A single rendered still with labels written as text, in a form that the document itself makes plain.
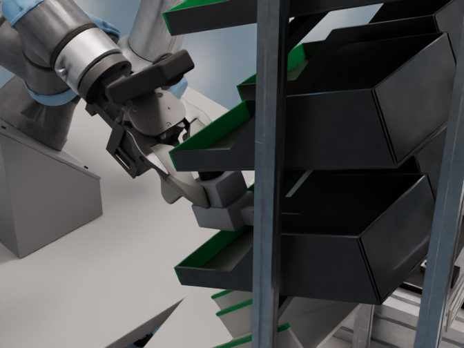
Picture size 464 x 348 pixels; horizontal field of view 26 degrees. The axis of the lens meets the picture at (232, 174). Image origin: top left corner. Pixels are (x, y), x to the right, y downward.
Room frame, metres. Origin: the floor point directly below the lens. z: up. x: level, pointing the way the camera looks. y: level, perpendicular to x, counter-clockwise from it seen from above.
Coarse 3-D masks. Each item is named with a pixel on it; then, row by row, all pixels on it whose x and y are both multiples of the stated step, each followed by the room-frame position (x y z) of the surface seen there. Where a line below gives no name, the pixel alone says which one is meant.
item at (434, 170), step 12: (444, 132) 0.89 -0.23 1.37; (432, 144) 0.87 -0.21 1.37; (444, 144) 0.88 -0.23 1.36; (420, 156) 0.85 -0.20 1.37; (432, 156) 0.86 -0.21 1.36; (384, 168) 0.86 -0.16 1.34; (396, 168) 0.86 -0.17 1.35; (408, 168) 0.85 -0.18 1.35; (420, 168) 0.84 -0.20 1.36; (432, 168) 0.86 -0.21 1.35; (300, 180) 1.03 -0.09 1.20; (312, 180) 0.92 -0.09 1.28; (324, 180) 0.91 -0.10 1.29; (432, 180) 0.85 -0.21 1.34; (300, 192) 0.93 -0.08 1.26; (312, 192) 0.92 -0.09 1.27; (288, 204) 0.94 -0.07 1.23; (300, 204) 0.93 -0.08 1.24
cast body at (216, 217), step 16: (208, 176) 0.90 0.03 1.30; (224, 176) 0.90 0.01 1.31; (240, 176) 0.91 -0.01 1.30; (208, 192) 0.89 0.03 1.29; (224, 192) 0.89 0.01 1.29; (240, 192) 0.90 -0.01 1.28; (192, 208) 0.91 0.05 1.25; (224, 208) 0.87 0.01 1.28; (240, 208) 0.88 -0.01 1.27; (208, 224) 0.89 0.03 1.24; (224, 224) 0.87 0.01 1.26; (240, 224) 0.87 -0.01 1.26
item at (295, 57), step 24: (408, 0) 1.00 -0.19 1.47; (432, 0) 0.98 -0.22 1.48; (456, 0) 0.88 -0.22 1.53; (384, 24) 0.88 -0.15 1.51; (408, 24) 0.86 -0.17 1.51; (432, 24) 0.84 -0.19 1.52; (456, 24) 0.87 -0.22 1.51; (312, 48) 1.08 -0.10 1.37; (336, 48) 0.91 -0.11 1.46; (456, 48) 0.85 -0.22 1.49; (288, 72) 1.04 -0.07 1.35; (312, 72) 0.92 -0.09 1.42; (240, 96) 0.98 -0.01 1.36
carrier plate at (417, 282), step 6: (462, 222) 1.23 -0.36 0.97; (462, 228) 1.22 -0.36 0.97; (462, 234) 1.20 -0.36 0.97; (462, 240) 1.19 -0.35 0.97; (462, 246) 1.17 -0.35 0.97; (456, 252) 1.16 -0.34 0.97; (426, 258) 1.15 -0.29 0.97; (456, 258) 1.15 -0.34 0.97; (420, 264) 1.13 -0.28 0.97; (414, 270) 1.12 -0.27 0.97; (414, 276) 1.10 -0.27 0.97; (420, 276) 1.10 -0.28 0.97; (408, 282) 1.09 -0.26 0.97; (414, 282) 1.09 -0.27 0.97; (420, 282) 1.09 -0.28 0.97; (408, 288) 1.09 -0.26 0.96; (414, 288) 1.08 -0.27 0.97; (420, 288) 1.08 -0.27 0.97; (420, 294) 1.08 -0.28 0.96
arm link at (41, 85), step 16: (0, 32) 1.14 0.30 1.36; (16, 32) 1.14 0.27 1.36; (0, 48) 1.13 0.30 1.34; (16, 48) 1.12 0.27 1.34; (0, 64) 1.14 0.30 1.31; (16, 64) 1.12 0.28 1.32; (32, 64) 1.09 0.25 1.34; (32, 80) 1.11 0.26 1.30; (48, 80) 1.10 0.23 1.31; (32, 96) 1.14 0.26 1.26; (48, 96) 1.11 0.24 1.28; (64, 96) 1.12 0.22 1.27
